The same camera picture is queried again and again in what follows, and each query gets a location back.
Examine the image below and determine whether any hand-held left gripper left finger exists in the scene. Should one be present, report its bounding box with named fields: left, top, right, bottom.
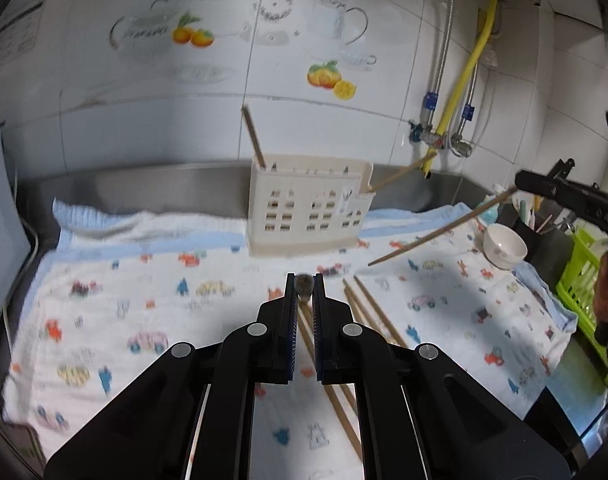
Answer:
left=44, top=274, right=299, bottom=480

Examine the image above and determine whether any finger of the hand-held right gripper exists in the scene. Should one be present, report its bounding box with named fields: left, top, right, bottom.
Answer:
left=515, top=159, right=608, bottom=241

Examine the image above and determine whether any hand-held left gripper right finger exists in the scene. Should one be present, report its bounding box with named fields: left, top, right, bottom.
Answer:
left=314, top=275, right=570, bottom=480

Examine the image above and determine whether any brown wooden chopstick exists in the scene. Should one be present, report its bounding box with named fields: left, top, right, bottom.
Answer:
left=343, top=280, right=401, bottom=347
left=241, top=106, right=267, bottom=168
left=329, top=384, right=359, bottom=413
left=293, top=274, right=315, bottom=306
left=368, top=187, right=520, bottom=267
left=354, top=275, right=411, bottom=349
left=372, top=155, right=437, bottom=194
left=299, top=303, right=363, bottom=462

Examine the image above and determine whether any cream plastic utensil holder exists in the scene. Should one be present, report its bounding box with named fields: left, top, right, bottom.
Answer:
left=247, top=152, right=375, bottom=260

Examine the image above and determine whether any black utensil caddy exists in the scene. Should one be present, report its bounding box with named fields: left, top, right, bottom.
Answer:
left=499, top=202, right=581, bottom=262

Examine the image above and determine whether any green plastic basket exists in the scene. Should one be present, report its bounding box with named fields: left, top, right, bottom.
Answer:
left=555, top=227, right=608, bottom=387

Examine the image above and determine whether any teal soap bottle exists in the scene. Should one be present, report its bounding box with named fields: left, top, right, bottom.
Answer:
left=481, top=183, right=506, bottom=224

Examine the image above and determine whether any white ceramic bowl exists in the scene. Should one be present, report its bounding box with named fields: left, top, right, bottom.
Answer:
left=483, top=223, right=528, bottom=271

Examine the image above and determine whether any plain metal valve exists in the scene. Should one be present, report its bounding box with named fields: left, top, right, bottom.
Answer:
left=449, top=131, right=474, bottom=159

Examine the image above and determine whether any printed white cloth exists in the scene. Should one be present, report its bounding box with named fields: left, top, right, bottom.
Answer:
left=4, top=199, right=580, bottom=480

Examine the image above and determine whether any short braided metal hose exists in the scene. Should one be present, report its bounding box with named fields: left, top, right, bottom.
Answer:
left=454, top=10, right=492, bottom=141

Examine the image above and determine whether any yellow gas hose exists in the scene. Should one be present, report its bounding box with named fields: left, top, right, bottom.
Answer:
left=423, top=0, right=499, bottom=179

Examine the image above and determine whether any metal valve with red handle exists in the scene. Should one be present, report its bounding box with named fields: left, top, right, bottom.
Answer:
left=409, top=119, right=441, bottom=149

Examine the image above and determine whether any long braided metal hose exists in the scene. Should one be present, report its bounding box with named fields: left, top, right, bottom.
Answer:
left=424, top=0, right=458, bottom=133

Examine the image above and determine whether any wall label sticker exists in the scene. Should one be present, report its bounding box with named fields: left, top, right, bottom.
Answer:
left=0, top=2, right=45, bottom=75

